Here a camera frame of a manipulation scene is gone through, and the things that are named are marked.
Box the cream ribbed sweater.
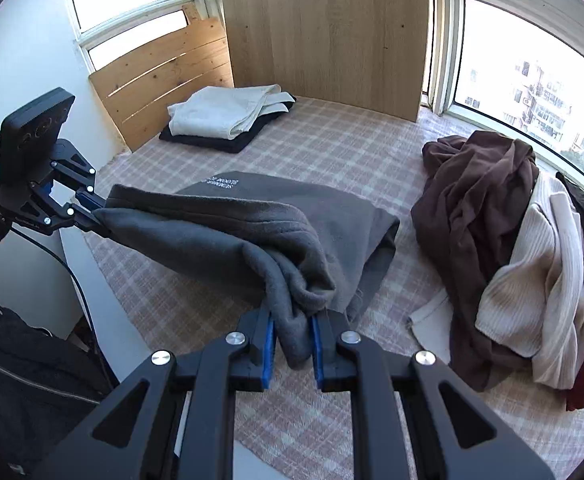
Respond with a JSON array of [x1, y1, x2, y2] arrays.
[[406, 172, 584, 391]]

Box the thin wooden strip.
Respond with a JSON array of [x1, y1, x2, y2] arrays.
[[182, 2, 207, 26]]

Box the large light wooden board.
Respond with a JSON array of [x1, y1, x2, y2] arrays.
[[219, 0, 430, 122]]

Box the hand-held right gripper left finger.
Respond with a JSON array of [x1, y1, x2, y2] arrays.
[[32, 305, 279, 480]]

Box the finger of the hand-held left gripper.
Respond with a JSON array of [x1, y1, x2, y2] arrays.
[[28, 194, 114, 241], [51, 143, 108, 210]]

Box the folded black garment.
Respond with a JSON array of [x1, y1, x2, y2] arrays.
[[159, 102, 297, 154]]

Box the person's black jacket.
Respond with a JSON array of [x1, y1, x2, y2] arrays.
[[0, 280, 120, 480]]

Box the grey daisy print t-shirt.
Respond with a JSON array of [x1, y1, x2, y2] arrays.
[[92, 172, 401, 371]]

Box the black cable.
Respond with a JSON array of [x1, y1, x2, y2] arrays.
[[9, 225, 115, 391]]

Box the pine slatted wooden panel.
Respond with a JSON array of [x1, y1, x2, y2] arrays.
[[88, 16, 235, 152]]

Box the apartment buildings outside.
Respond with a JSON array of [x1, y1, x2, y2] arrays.
[[464, 57, 584, 148]]

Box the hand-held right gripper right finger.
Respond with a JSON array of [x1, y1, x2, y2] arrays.
[[308, 310, 555, 480]]

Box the brown garment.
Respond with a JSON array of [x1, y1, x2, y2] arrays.
[[411, 130, 540, 393]]

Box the folded white shirt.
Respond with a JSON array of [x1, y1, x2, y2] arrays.
[[167, 85, 297, 140]]

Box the pink plaid blanket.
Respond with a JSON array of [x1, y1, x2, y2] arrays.
[[83, 96, 584, 480]]

